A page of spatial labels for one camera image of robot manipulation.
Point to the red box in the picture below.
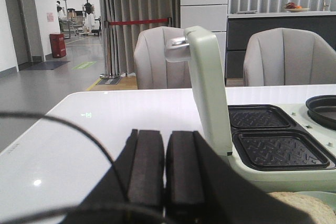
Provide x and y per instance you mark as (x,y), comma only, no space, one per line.
(57,45)

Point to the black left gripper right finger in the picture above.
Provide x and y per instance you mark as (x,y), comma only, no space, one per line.
(183,178)

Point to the green breakfast maker base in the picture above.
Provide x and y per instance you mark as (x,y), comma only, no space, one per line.
(280,148)

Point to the green breakfast maker lid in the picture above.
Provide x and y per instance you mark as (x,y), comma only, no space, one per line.
(199,47)

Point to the fruit plate on counter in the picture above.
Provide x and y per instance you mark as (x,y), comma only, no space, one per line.
(294,8)

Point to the left beige chair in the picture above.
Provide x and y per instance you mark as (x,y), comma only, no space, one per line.
(152,69)

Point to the red barrier belt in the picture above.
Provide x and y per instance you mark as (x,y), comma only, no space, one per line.
(139,22)

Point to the right beige chair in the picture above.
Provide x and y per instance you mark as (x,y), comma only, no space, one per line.
(285,56)

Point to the grey curtain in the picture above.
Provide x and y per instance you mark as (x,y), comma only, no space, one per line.
(120,41)

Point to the bread slice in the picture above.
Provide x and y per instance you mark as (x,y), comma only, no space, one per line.
(316,209)

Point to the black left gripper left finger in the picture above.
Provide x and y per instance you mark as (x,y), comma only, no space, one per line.
(146,182)

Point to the white refrigerator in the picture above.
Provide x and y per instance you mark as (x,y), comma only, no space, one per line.
(211,15)

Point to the beige chair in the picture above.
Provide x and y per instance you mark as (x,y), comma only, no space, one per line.
(285,56)
(152,69)

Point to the black round frying pan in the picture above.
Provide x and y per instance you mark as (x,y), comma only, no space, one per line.
(322,110)

